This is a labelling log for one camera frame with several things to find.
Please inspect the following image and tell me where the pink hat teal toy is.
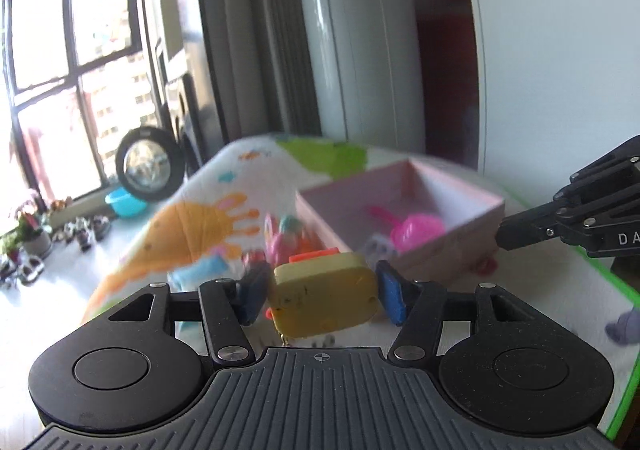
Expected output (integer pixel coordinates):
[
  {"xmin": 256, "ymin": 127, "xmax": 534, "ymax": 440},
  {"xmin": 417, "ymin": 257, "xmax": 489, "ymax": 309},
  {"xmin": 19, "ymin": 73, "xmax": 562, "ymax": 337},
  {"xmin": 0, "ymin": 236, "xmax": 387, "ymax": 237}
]
[{"xmin": 264, "ymin": 214, "xmax": 320, "ymax": 268}]

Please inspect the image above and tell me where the yellow red lucky toy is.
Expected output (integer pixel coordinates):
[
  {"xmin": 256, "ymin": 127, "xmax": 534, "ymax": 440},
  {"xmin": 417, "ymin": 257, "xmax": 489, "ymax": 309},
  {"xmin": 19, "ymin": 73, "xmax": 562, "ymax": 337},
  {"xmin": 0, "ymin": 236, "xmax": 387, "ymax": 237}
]
[{"xmin": 267, "ymin": 251, "xmax": 380, "ymax": 344}]

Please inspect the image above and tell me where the blue white tissue pack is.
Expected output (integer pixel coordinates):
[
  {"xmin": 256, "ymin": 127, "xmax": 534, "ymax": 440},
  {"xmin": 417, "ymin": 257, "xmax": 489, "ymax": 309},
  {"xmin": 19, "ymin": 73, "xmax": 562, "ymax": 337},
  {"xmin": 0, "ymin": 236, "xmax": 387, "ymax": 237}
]
[{"xmin": 167, "ymin": 254, "xmax": 230, "ymax": 292}]

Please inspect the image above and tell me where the black red doll keychain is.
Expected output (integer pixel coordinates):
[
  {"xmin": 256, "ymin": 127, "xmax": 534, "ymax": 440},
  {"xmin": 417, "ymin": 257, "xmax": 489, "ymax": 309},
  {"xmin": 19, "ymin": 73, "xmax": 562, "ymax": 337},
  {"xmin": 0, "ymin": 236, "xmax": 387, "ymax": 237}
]
[{"xmin": 241, "ymin": 248, "xmax": 267, "ymax": 271}]

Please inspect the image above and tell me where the magenta spiky ball toy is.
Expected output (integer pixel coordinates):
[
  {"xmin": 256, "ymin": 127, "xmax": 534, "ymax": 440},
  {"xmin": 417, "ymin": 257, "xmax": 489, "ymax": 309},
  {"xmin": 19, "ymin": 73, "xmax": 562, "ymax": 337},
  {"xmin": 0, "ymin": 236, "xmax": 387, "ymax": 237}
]
[{"xmin": 367, "ymin": 206, "xmax": 446, "ymax": 253}]

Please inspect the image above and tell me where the pink cardboard box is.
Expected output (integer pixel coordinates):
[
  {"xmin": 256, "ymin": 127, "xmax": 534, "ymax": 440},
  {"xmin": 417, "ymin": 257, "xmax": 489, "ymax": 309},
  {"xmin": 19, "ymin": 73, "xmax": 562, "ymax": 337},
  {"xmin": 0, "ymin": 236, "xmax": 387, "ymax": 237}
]
[{"xmin": 296, "ymin": 159, "xmax": 504, "ymax": 283}]

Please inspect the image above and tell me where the colourful play mat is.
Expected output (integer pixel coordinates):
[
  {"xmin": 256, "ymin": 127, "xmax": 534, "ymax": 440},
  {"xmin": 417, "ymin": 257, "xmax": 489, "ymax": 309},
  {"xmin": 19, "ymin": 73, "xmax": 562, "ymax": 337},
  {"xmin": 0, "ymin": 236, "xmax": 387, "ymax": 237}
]
[{"xmin": 81, "ymin": 132, "xmax": 640, "ymax": 438}]

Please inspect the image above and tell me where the blue plastic basin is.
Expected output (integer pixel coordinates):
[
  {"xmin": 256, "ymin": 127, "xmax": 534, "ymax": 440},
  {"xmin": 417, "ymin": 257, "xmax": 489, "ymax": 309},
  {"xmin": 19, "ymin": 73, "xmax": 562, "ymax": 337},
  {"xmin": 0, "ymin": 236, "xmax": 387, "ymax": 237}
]
[{"xmin": 104, "ymin": 188, "xmax": 148, "ymax": 218}]

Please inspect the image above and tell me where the round black mirror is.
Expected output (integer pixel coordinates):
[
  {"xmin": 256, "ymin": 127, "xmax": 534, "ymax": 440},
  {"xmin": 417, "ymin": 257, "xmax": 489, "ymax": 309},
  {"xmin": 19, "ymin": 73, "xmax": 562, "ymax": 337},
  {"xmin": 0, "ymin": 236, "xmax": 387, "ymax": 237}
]
[{"xmin": 115, "ymin": 126, "xmax": 186, "ymax": 203}]

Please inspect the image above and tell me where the grey flower pot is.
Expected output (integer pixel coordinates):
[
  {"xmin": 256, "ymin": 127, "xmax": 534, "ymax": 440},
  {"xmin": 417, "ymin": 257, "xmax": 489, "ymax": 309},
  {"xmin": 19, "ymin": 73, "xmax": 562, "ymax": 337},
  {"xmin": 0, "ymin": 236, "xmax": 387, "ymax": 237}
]
[{"xmin": 21, "ymin": 225, "xmax": 52, "ymax": 258}]

